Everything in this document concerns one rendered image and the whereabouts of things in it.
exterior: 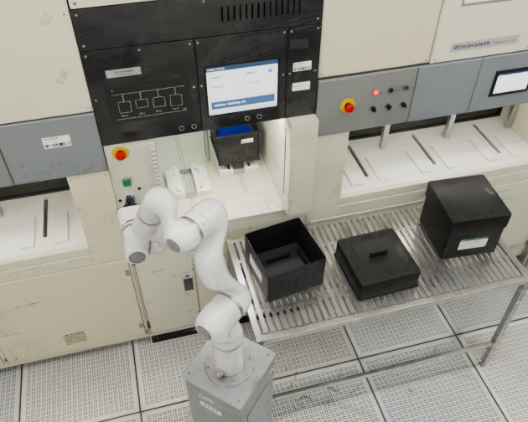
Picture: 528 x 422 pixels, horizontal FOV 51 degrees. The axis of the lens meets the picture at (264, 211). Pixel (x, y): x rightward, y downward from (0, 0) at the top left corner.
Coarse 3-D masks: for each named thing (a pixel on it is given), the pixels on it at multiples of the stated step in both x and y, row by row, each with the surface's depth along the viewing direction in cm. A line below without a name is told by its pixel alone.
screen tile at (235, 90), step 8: (232, 72) 212; (240, 72) 213; (216, 80) 213; (224, 80) 213; (232, 80) 214; (240, 80) 215; (232, 88) 217; (240, 88) 218; (216, 96) 217; (224, 96) 218; (232, 96) 219
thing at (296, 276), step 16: (288, 224) 258; (256, 240) 256; (272, 240) 261; (288, 240) 266; (304, 240) 259; (256, 256) 240; (272, 256) 262; (288, 256) 261; (304, 256) 262; (320, 256) 245; (256, 272) 247; (272, 272) 255; (288, 272) 235; (304, 272) 240; (320, 272) 245; (272, 288) 238; (288, 288) 243; (304, 288) 248
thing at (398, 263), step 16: (352, 240) 257; (368, 240) 257; (384, 240) 257; (400, 240) 257; (336, 256) 262; (352, 256) 250; (368, 256) 250; (384, 256) 250; (400, 256) 250; (352, 272) 246; (368, 272) 243; (384, 272) 243; (400, 272) 243; (416, 272) 243; (352, 288) 249; (368, 288) 240; (384, 288) 244; (400, 288) 248
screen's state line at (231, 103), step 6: (258, 96) 222; (264, 96) 223; (270, 96) 224; (216, 102) 219; (222, 102) 220; (228, 102) 221; (234, 102) 221; (240, 102) 222; (246, 102) 223; (252, 102) 224; (258, 102) 224; (216, 108) 221
